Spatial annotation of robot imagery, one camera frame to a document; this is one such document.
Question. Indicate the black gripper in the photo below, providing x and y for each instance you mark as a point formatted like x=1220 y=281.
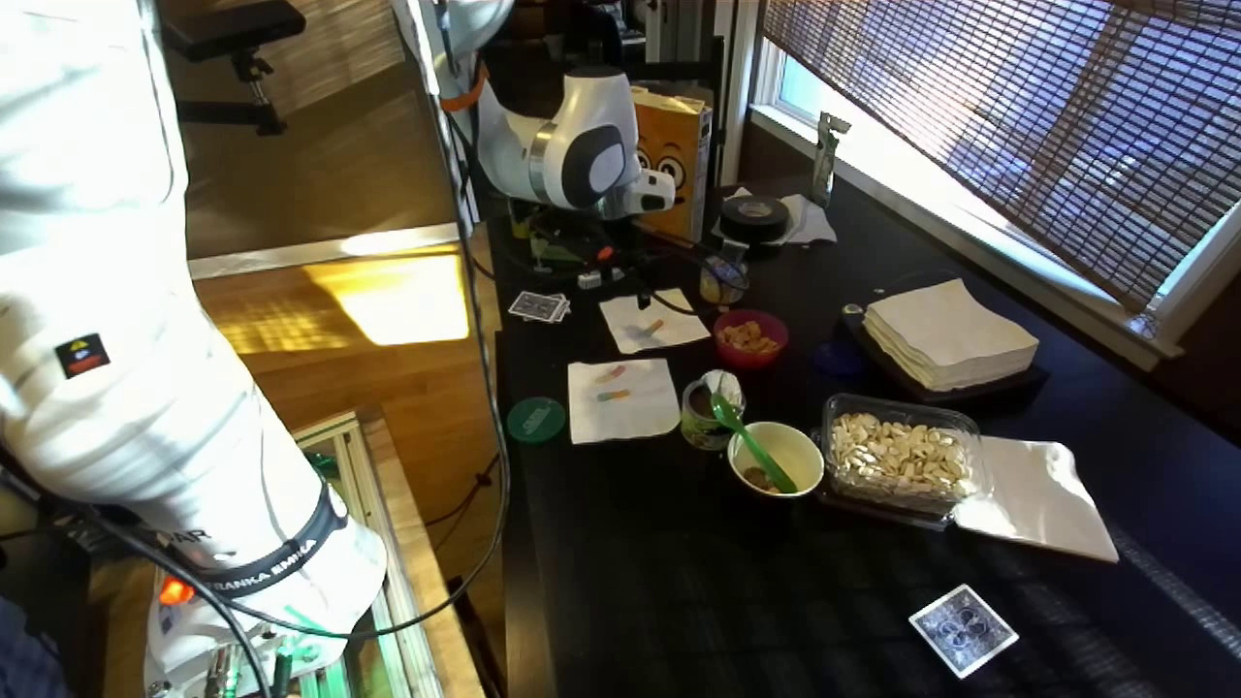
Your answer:
x=609 y=234

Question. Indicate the pale green jelly worm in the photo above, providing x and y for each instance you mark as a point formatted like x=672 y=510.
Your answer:
x=644 y=327

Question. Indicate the orange jelly worm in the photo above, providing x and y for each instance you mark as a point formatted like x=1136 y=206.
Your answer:
x=615 y=375

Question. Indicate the yellow jelly worm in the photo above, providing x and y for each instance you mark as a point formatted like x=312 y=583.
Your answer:
x=615 y=395

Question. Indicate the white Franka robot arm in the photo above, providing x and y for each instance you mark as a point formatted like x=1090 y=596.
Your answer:
x=102 y=256

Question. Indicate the white paper serviette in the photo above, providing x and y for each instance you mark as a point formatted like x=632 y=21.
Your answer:
x=681 y=336
x=643 y=420

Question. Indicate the clear jelly candy packet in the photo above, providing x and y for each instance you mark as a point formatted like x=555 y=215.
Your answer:
x=724 y=281

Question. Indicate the white green handheld device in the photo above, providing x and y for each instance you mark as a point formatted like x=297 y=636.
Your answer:
x=590 y=278

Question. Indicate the blue playing card deck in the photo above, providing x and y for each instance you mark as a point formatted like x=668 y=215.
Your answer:
x=537 y=308

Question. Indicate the black tape roll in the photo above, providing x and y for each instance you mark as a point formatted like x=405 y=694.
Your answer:
x=752 y=219

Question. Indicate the orange face cardboard box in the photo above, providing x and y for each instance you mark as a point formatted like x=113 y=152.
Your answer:
x=681 y=139

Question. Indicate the red bowl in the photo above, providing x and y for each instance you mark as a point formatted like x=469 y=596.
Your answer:
x=750 y=339

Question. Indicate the green round lid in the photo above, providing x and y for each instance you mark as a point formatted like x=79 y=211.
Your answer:
x=531 y=420

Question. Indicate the small green cup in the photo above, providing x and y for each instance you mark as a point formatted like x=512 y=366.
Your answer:
x=702 y=420

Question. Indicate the crumpled white tissue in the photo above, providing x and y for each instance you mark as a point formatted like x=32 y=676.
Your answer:
x=811 y=224

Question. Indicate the green plastic spoon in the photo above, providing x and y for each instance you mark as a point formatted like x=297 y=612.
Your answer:
x=750 y=448

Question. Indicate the small grey object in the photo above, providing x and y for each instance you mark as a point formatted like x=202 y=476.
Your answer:
x=851 y=311

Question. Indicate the green bowl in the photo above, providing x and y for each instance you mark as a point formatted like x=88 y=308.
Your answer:
x=799 y=450

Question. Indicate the wooden robot stand board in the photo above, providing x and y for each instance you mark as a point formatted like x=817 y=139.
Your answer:
x=413 y=544

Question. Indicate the clear popcorn container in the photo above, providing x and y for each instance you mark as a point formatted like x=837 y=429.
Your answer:
x=899 y=458

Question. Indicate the white napkin stack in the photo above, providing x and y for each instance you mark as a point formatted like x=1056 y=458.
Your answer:
x=953 y=336

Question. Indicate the bamboo window blind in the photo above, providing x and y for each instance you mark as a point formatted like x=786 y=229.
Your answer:
x=1008 y=117

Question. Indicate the black office chair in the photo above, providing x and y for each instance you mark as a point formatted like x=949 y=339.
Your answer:
x=234 y=25

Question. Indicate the small blue white card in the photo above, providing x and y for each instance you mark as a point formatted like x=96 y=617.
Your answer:
x=964 y=628

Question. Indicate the dark blue cloth item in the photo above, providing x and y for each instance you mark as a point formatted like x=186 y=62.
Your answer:
x=23 y=662

